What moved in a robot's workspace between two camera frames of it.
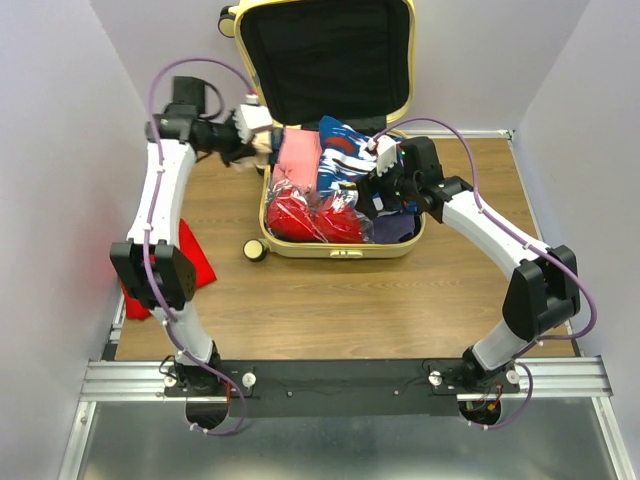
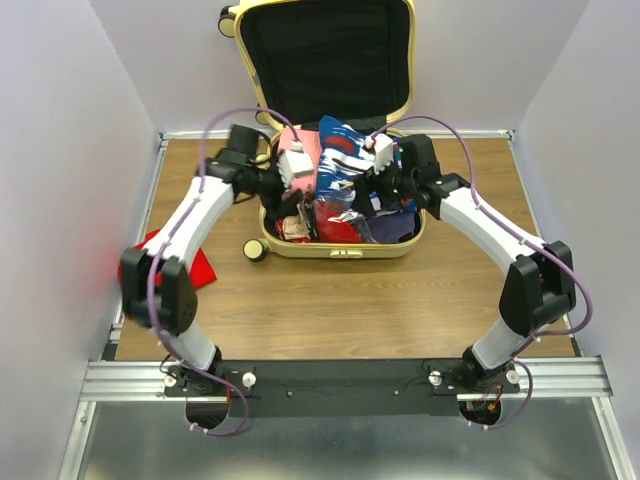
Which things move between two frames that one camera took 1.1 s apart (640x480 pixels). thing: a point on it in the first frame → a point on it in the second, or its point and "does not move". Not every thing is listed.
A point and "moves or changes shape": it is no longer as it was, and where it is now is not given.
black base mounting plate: x=346 y=388 does not move
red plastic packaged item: x=296 y=214 moves or changes shape
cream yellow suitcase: x=306 y=60 does not move
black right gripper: x=371 y=184 does not move
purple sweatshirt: x=388 y=228 does not move
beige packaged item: x=262 y=141 → x=292 y=229
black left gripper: x=239 y=149 → x=275 y=206
